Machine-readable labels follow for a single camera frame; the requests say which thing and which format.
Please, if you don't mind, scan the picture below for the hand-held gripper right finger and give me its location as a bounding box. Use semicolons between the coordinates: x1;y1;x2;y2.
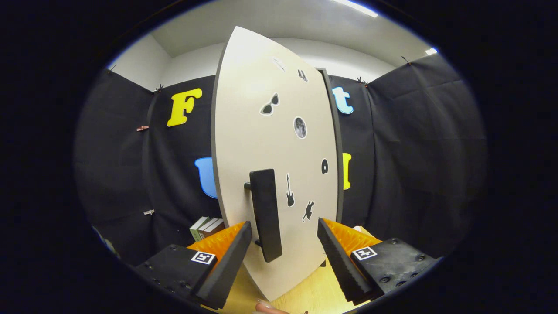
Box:
317;218;439;306

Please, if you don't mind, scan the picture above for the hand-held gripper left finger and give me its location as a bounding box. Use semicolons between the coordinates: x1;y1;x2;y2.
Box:
134;221;253;311

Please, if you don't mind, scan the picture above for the black door handle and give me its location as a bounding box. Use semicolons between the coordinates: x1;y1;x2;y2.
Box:
244;169;283;263

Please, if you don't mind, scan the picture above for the beige cabinet door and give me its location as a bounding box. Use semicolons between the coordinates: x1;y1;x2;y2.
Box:
211;26;340;302

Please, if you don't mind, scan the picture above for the green book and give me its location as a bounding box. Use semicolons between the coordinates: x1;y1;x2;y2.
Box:
190;217;211;242

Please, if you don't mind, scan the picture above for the brown book with grey top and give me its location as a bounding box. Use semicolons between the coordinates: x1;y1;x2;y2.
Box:
198;218;221;239

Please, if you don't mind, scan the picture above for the grey cabinet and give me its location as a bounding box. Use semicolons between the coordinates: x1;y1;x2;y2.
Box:
317;68;345;224

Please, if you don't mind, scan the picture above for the black backdrop cloth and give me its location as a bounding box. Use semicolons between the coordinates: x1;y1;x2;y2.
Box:
74;52;488;266

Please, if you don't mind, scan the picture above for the long ceiling light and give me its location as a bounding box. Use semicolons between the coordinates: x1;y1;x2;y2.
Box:
333;0;379;18

